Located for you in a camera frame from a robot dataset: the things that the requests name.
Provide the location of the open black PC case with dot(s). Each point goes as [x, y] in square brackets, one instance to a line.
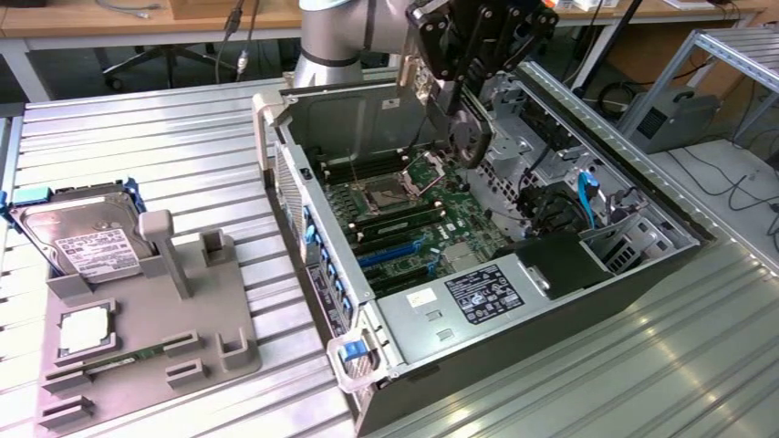
[547, 342]

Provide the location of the black stand pole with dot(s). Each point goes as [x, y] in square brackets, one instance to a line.
[611, 45]

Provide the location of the thin locking lever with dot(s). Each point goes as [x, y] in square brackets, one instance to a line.
[355, 169]

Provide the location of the blue card clip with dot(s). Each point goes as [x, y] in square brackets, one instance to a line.
[333, 276]
[348, 312]
[322, 256]
[309, 239]
[341, 293]

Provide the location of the CPU socket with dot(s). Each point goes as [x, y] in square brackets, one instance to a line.
[385, 197]

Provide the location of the blue case latch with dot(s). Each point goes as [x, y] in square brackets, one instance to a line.
[351, 352]

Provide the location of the aluminium profile frame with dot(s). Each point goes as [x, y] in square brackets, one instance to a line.
[729, 50]

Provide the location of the green RAM stick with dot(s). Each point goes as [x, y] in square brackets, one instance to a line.
[130, 356]

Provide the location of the grey control box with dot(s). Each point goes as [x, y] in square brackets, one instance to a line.
[675, 123]

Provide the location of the black RAM slot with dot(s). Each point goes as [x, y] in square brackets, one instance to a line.
[392, 216]
[389, 212]
[360, 236]
[368, 171]
[361, 161]
[365, 166]
[395, 221]

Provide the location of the wooden desk white frame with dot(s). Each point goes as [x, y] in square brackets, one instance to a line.
[669, 16]
[90, 18]

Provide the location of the green graphics card black shroud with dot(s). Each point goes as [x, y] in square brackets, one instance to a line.
[468, 137]

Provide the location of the dark RAM stick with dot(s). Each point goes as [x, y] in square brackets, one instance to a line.
[401, 226]

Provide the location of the brown cardboard box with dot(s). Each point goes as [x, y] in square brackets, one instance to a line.
[200, 9]

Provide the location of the silver drive cage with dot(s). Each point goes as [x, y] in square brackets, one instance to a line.
[504, 150]

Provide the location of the office chair base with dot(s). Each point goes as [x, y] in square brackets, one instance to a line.
[166, 59]

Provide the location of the silver hard disk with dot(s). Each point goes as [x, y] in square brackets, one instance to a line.
[78, 228]

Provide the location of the metal socket cover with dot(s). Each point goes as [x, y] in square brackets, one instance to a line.
[433, 159]

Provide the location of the silver disk bay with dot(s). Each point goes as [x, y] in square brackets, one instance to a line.
[620, 248]

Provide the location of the green motherboard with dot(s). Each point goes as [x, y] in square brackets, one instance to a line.
[463, 205]

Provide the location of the blue expansion slot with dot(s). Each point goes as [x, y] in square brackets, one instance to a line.
[395, 254]

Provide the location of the grey parts rack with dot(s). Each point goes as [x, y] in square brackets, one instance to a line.
[200, 296]

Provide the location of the CPU with white top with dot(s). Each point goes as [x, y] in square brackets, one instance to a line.
[85, 330]

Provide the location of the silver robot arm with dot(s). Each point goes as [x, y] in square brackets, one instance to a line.
[328, 45]

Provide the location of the blue disk caddy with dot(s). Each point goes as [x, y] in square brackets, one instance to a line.
[30, 196]

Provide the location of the black long expansion slot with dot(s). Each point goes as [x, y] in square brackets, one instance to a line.
[401, 279]
[389, 242]

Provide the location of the black plastic shroud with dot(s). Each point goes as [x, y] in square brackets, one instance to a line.
[560, 264]

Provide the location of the silver chipset heatsink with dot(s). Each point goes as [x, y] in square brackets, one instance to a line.
[465, 255]

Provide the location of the silver power supply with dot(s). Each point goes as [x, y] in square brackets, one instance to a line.
[420, 328]

